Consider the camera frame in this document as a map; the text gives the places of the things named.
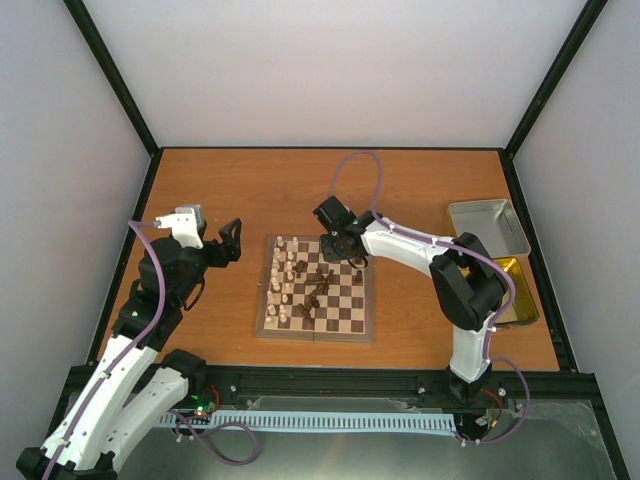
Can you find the light blue cable duct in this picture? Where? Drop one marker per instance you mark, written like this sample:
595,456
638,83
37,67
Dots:
333,422

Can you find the wooden folding chess board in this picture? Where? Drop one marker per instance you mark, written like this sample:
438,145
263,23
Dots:
347,313

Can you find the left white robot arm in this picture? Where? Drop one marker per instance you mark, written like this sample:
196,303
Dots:
108,420

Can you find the row of white chess pieces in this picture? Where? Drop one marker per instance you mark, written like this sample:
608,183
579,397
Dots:
282,256

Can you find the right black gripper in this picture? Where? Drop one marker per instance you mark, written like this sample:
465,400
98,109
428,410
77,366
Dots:
328,252

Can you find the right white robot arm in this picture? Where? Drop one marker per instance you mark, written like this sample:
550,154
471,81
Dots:
469,286

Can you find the gold tin box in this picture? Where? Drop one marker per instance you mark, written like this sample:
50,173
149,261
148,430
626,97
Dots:
523,311

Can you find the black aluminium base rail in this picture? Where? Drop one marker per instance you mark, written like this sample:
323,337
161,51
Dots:
422,388

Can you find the pile of dark chess pieces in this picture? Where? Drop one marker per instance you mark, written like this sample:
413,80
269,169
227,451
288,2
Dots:
307,295

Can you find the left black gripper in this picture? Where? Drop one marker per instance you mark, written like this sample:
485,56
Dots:
223,258

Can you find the silver tin lid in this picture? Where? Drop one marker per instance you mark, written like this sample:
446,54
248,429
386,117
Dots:
495,222

